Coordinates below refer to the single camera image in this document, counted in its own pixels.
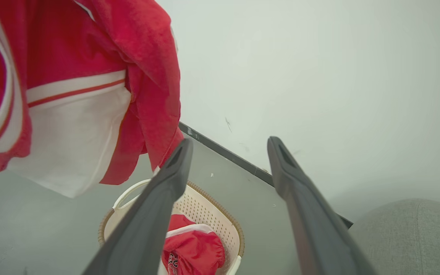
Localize grey fabric sofa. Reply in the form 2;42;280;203
348;199;440;275

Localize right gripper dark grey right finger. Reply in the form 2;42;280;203
267;136;377;275

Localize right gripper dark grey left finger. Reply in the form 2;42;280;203
82;137;194;275

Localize cream perforated laundry basket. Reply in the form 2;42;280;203
98;179;245;275

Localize red white sports jersey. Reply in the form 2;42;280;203
0;0;184;198

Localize red white sports shorts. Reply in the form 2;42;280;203
161;214;226;275

